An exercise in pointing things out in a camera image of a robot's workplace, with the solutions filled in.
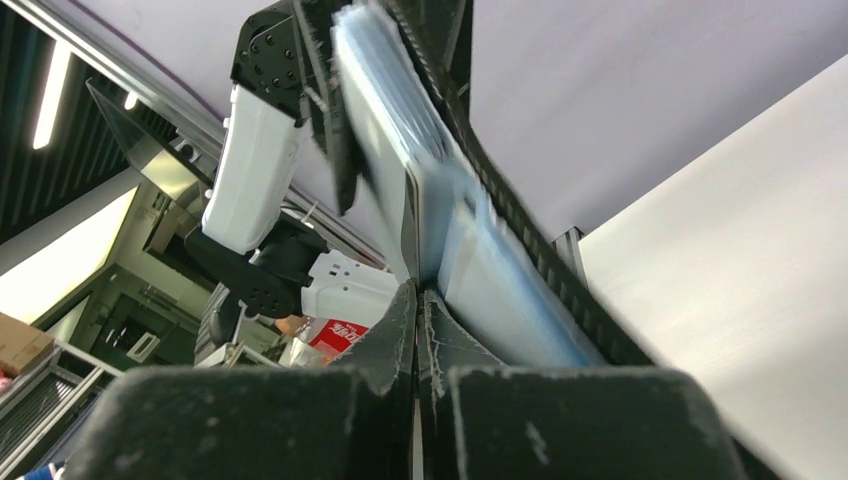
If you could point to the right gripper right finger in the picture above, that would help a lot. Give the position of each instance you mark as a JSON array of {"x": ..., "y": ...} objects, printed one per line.
[{"x": 444, "y": 348}]

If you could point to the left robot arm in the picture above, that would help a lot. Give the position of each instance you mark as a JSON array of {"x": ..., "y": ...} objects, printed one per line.
[{"x": 272, "y": 264}]

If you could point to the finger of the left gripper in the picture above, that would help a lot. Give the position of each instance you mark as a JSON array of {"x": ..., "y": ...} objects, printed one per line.
[
  {"x": 332, "y": 130},
  {"x": 449, "y": 24}
]

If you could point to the black leather card holder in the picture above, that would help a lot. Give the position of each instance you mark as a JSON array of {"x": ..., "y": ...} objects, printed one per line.
[{"x": 451, "y": 220}]

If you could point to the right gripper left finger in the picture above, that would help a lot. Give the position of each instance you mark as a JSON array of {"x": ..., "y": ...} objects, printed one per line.
[{"x": 378, "y": 410}]

